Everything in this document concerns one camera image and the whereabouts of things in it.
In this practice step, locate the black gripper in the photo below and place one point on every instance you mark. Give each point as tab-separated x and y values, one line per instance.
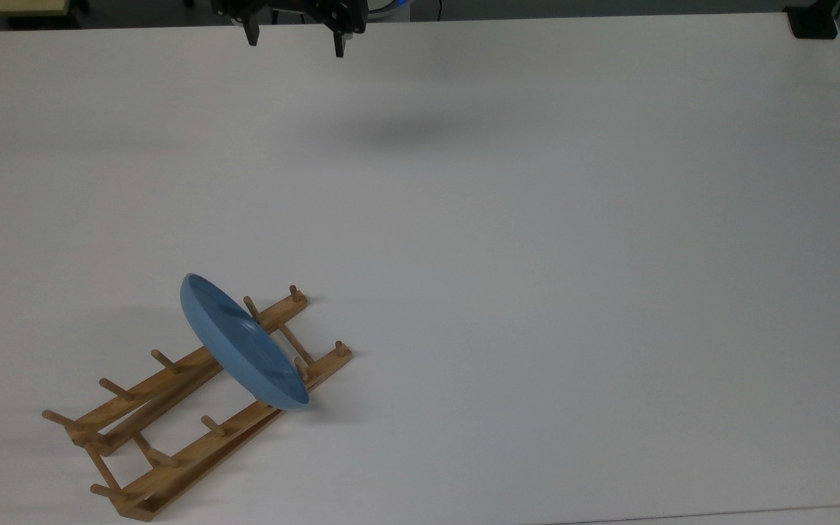
318	10

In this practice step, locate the light wooden table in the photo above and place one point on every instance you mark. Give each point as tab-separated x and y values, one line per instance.
4	6

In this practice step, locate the black table clamp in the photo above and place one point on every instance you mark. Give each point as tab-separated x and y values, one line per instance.
812	22

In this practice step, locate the wooden plate rack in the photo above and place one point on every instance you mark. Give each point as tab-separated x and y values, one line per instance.
172	379

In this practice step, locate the blue round plate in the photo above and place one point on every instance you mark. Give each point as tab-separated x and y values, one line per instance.
241	343

